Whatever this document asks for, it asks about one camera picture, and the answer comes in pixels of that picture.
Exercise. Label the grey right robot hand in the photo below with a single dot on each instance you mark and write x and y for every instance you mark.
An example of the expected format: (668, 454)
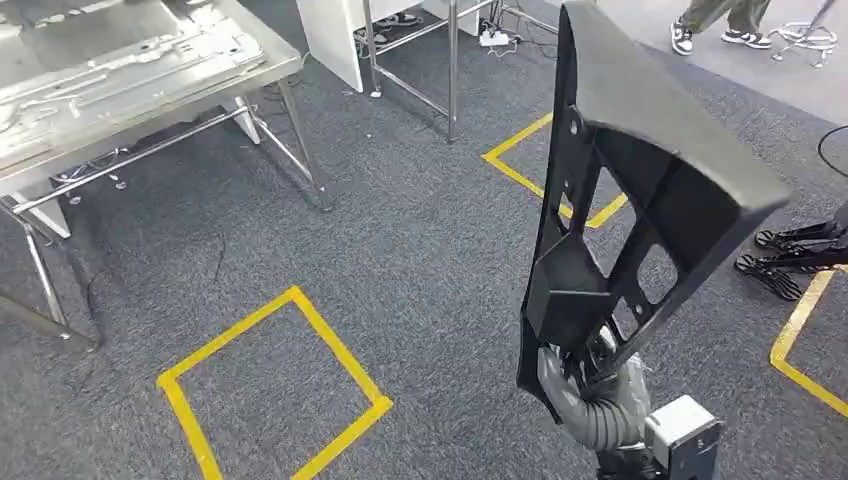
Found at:
(609, 417)

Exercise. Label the black plastic car panel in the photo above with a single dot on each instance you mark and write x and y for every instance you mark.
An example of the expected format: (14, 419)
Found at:
(662, 99)

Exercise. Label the white power strip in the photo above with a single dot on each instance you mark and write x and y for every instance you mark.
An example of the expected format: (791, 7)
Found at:
(493, 38)

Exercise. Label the person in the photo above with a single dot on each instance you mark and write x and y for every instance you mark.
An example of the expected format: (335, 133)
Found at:
(722, 20)

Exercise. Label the chrome stool base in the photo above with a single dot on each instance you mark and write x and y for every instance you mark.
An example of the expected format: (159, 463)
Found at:
(805, 36)

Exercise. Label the pair of shoes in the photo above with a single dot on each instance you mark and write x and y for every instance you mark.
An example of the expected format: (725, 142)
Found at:
(381, 30)

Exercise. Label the white board panel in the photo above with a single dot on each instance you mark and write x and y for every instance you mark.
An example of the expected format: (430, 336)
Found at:
(331, 33)

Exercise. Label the stamped metal plate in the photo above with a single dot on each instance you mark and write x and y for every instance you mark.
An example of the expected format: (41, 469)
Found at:
(132, 60)

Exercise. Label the steel frame table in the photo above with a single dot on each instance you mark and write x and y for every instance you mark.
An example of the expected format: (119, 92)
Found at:
(452, 79)

